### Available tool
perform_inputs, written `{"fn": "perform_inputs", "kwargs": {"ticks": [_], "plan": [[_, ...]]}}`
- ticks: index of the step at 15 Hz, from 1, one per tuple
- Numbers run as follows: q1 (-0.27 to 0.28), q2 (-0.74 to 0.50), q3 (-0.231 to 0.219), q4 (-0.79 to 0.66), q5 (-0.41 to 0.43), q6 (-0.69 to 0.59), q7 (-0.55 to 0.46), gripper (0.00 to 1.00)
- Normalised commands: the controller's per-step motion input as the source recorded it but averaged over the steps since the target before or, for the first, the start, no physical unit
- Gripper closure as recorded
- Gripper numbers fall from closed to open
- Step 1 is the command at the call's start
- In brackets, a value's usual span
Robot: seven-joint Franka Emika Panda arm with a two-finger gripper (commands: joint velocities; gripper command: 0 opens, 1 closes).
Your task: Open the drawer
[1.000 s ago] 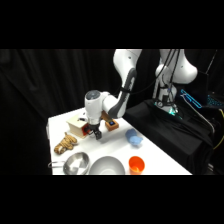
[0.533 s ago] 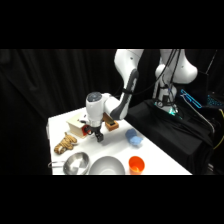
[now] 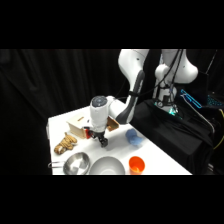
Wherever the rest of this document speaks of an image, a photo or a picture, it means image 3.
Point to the black draped robot stand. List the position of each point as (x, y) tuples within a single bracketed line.
[(166, 133)]

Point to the tan plush toy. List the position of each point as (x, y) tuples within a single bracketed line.
[(65, 143)]

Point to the cream wooden drawer box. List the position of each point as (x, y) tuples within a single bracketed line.
[(77, 126)]

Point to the orange plastic cup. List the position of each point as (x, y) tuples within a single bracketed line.
[(136, 164)]

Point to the black curtain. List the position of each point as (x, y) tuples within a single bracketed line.
[(40, 86)]

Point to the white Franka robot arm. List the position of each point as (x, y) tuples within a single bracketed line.
[(133, 71)]

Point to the black device with blue lights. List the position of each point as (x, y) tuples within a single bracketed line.
[(200, 98)]

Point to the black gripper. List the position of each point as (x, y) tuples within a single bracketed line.
[(101, 135)]

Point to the blue crumpled cloth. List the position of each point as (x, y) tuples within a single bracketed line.
[(133, 137)]

